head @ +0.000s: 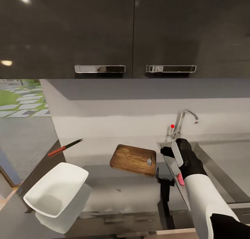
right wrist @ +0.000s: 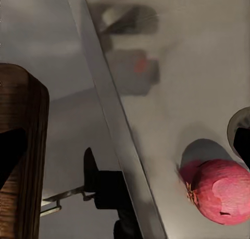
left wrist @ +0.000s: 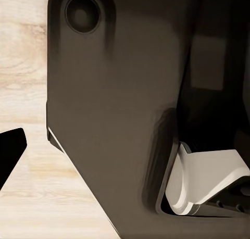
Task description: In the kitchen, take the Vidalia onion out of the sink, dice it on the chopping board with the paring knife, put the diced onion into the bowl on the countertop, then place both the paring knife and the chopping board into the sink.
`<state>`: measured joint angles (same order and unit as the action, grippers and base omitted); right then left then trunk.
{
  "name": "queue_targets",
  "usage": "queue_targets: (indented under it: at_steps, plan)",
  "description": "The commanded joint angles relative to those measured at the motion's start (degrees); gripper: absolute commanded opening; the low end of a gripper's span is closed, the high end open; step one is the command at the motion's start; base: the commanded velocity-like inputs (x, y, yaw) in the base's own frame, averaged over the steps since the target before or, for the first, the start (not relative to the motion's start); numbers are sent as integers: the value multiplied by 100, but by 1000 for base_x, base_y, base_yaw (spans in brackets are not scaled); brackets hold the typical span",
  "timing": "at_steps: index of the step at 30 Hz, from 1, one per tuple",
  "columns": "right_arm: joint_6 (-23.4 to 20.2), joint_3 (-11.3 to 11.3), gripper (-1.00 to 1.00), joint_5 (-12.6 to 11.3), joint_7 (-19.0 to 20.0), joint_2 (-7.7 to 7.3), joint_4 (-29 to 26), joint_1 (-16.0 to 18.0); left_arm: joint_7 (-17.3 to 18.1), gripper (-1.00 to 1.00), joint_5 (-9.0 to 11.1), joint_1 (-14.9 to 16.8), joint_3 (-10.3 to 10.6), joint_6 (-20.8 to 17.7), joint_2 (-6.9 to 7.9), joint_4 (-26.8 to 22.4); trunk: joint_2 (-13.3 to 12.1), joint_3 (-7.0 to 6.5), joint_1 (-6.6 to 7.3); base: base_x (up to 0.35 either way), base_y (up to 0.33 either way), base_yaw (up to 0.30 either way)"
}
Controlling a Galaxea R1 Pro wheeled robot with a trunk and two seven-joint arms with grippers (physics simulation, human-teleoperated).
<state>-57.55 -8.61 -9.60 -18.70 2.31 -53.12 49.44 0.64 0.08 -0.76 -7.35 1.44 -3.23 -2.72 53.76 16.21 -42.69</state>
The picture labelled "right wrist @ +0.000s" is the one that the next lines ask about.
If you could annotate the drop in sink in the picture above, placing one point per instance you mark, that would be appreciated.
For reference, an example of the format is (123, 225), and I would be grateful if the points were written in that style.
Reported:
(173, 80)

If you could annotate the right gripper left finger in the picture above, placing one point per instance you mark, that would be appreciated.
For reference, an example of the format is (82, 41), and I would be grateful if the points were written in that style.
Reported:
(12, 145)

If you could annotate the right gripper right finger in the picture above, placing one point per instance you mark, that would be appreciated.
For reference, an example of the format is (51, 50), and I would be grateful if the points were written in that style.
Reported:
(242, 144)

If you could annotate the cutting board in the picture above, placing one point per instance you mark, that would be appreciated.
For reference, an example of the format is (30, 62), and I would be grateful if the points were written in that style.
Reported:
(19, 108)

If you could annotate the vidalia onion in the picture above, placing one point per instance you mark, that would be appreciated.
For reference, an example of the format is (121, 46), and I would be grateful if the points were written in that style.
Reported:
(221, 191)

